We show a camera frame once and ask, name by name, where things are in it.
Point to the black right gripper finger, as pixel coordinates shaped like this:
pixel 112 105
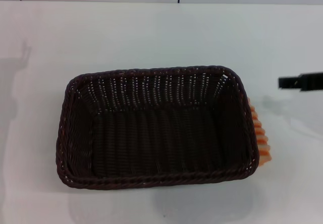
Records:
pixel 313 81
pixel 289 83

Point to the orange striped bread loaf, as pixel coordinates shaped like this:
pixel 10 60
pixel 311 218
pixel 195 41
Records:
pixel 262 143

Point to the dark brown woven basket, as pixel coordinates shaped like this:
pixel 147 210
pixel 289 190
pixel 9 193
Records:
pixel 161 133

